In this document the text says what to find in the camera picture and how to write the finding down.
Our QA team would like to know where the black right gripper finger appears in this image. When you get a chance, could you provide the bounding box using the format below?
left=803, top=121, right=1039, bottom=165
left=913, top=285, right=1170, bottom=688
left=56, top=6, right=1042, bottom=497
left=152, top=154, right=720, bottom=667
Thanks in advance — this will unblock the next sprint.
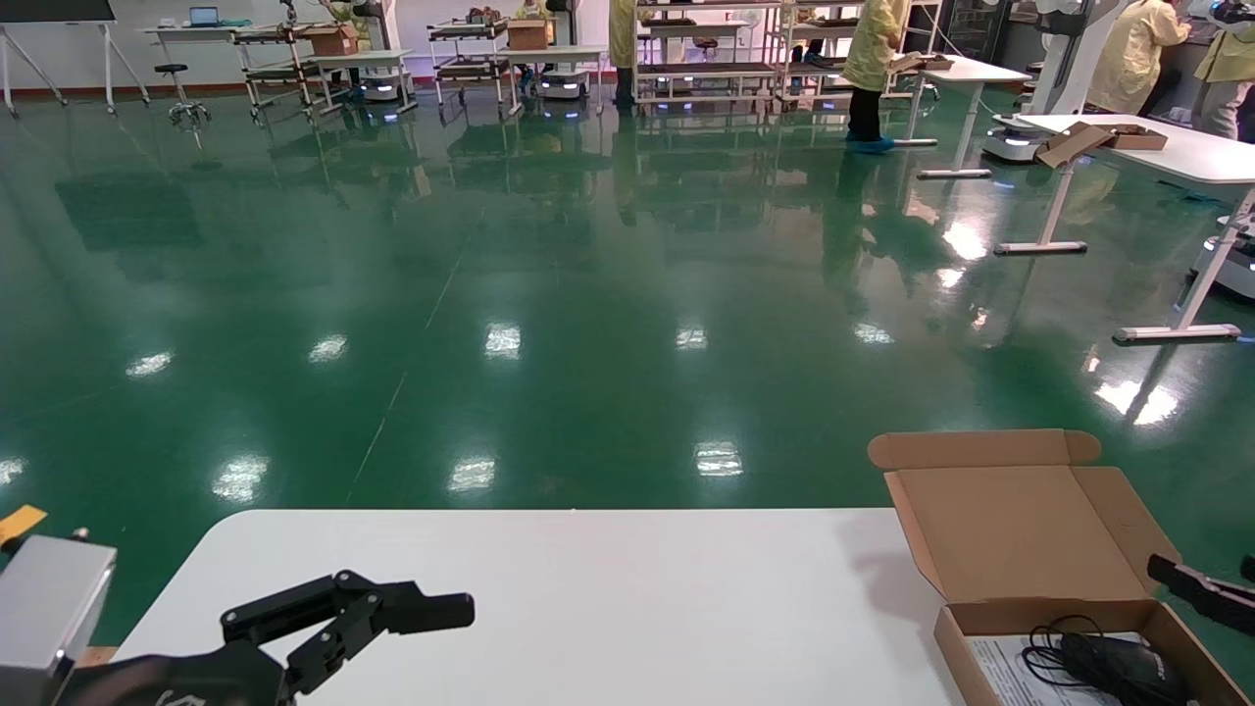
left=1147, top=554, right=1255, bottom=638

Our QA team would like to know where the yellow cable tag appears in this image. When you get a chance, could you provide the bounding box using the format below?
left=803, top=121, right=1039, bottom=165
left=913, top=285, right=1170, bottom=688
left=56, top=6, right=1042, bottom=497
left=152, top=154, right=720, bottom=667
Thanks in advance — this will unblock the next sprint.
left=0, top=505, right=48, bottom=548

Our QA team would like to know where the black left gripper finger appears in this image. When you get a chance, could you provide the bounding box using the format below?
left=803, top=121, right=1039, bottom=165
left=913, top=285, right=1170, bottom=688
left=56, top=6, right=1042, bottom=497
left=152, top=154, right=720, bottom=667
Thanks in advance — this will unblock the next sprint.
left=221, top=572, right=477, bottom=699

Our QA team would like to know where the white wheeled robot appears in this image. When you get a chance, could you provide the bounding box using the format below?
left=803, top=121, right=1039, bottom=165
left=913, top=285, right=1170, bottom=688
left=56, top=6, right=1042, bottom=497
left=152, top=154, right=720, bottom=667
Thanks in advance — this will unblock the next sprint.
left=357, top=0, right=405, bottom=105
left=537, top=0, right=591, bottom=100
left=1184, top=216, right=1255, bottom=301
left=983, top=0, right=1130, bottom=164

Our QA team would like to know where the black corded computer mouse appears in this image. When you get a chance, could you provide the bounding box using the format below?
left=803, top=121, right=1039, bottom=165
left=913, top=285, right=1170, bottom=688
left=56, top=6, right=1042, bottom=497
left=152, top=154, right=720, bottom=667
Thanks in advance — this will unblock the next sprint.
left=1020, top=615, right=1193, bottom=706

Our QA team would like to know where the long white desk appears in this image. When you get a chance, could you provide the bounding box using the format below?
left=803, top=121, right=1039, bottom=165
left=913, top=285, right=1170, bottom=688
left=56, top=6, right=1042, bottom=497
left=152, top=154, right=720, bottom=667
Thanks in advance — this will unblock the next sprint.
left=140, top=24, right=258, bottom=48

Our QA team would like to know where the open flat cardboard box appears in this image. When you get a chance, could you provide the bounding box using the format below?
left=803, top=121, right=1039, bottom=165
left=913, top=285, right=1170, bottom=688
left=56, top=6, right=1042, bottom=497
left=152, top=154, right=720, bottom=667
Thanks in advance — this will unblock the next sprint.
left=1036, top=120, right=1171, bottom=170

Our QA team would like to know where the dark board on stand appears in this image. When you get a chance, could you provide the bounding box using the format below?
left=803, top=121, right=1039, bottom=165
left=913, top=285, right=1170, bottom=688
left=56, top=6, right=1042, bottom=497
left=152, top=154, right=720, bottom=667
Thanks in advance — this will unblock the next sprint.
left=0, top=0, right=153, bottom=117

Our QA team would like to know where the white printed paper manual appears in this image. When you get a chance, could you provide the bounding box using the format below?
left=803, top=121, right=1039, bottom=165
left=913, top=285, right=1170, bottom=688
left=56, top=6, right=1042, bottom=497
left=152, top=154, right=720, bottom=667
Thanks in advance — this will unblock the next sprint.
left=965, top=634, right=1081, bottom=706

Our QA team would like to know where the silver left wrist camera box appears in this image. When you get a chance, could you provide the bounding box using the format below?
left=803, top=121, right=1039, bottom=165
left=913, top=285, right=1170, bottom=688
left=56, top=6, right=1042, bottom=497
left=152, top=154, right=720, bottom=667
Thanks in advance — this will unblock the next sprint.
left=0, top=534, right=119, bottom=706

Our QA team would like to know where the black stool with chrome base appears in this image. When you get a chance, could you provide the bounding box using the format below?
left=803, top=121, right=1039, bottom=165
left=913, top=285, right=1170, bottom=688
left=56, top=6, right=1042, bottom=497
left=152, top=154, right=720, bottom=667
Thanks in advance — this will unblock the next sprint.
left=154, top=63, right=213, bottom=126

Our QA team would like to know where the tall metal shelf rack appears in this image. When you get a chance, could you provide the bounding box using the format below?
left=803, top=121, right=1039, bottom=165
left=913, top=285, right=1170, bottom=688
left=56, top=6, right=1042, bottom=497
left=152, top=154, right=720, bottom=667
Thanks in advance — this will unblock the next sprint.
left=779, top=0, right=944, bottom=101
left=630, top=0, right=787, bottom=105

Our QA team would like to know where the person in yellow coat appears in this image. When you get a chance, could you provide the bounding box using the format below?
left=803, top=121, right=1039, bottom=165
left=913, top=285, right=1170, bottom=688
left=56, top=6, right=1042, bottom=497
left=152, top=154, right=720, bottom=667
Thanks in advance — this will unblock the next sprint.
left=607, top=0, right=641, bottom=112
left=1086, top=0, right=1193, bottom=115
left=1190, top=0, right=1255, bottom=140
left=328, top=0, right=376, bottom=50
left=843, top=0, right=914, bottom=156

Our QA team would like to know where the white table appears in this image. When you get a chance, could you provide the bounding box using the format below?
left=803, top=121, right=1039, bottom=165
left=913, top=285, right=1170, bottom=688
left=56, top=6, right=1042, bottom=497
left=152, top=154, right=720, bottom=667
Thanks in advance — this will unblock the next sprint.
left=876, top=54, right=1032, bottom=179
left=309, top=49, right=420, bottom=115
left=994, top=113, right=1255, bottom=344
left=495, top=44, right=612, bottom=115

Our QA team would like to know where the metal shelf cart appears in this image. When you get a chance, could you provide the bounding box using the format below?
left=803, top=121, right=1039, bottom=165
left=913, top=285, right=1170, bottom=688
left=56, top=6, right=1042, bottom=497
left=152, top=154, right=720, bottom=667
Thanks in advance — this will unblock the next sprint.
left=427, top=16, right=523, bottom=115
left=233, top=18, right=326, bottom=121

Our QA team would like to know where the brown cardboard storage box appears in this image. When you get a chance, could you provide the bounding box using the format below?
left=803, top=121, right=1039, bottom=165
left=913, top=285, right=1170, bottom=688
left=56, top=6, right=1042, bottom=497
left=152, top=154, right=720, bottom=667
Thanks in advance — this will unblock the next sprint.
left=868, top=429, right=1254, bottom=706

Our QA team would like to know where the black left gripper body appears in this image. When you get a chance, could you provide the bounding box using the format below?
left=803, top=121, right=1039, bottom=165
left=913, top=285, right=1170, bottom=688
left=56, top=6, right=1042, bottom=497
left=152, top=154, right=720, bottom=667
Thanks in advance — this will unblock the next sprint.
left=57, top=640, right=295, bottom=706

